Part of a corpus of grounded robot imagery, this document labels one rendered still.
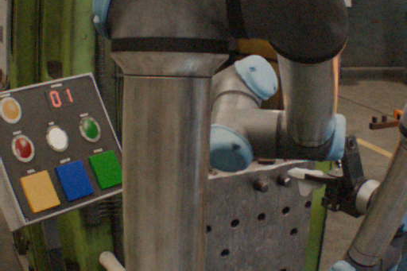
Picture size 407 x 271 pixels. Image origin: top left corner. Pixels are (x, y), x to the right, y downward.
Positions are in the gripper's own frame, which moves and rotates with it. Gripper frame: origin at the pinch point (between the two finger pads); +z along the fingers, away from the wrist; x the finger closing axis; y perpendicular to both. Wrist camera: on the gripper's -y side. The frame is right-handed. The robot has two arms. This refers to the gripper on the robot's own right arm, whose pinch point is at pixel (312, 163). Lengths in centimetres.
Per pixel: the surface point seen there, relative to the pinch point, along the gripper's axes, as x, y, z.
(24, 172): -65, -5, 8
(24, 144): -64, -10, 11
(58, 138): -55, -9, 15
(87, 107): -45, -13, 22
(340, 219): 144, 100, 137
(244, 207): -2.6, 18.9, 24.7
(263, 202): 3.6, 18.7, 24.7
